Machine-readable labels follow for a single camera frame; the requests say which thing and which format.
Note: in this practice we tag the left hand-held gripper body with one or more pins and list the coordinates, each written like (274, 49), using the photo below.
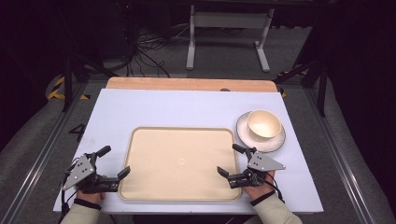
(79, 172)

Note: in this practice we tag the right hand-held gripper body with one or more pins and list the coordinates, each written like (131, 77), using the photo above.
(261, 163)

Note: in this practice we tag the person's left hand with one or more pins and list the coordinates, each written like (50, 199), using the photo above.
(90, 197)

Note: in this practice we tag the person's right hand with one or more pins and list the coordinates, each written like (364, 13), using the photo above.
(260, 190)

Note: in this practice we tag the white saucer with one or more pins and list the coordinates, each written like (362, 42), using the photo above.
(271, 144)

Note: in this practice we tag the cream cup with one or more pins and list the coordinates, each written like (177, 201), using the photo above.
(264, 124)

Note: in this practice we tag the beige plastic tray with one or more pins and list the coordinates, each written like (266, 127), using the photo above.
(180, 161)

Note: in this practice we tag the yellow black hazard tape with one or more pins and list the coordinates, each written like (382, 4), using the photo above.
(283, 93)
(56, 90)

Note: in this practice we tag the black tripod stand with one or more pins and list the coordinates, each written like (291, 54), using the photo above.
(67, 84)
(322, 90)

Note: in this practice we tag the white table board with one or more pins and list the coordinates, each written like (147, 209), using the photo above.
(174, 107)

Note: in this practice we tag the wooden table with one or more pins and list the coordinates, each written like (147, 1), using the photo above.
(186, 84)

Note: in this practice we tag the white metal stand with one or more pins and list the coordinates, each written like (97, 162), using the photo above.
(230, 20)

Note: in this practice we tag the aluminium floor rail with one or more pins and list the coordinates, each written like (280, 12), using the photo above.
(40, 158)
(339, 149)

